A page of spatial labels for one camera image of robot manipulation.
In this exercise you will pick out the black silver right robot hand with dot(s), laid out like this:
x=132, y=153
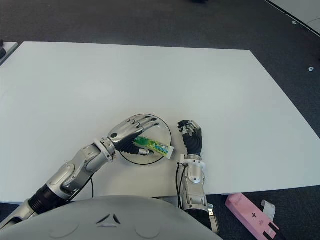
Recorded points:
x=193, y=142

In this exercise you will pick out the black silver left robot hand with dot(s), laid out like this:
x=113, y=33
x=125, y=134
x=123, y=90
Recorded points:
x=125, y=131

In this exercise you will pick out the green snack packet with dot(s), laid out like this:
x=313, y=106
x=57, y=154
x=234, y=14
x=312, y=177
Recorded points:
x=155, y=146

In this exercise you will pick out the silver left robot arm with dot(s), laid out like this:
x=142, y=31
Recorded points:
x=72, y=172

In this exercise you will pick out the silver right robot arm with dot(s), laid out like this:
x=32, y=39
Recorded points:
x=195, y=185

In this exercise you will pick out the white plate with black rim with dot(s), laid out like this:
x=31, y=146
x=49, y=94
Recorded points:
x=162, y=135

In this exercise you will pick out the pink cardboard box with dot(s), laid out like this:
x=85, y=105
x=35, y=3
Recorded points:
x=247, y=212

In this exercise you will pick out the grey robot torso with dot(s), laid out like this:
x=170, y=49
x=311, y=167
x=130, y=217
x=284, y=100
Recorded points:
x=110, y=220

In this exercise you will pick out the white paper strip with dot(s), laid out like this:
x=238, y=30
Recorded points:
x=270, y=208

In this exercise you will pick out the grey side table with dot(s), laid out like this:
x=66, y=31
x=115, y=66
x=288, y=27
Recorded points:
x=11, y=48

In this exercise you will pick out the white background table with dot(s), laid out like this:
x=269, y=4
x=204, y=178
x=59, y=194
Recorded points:
x=300, y=12

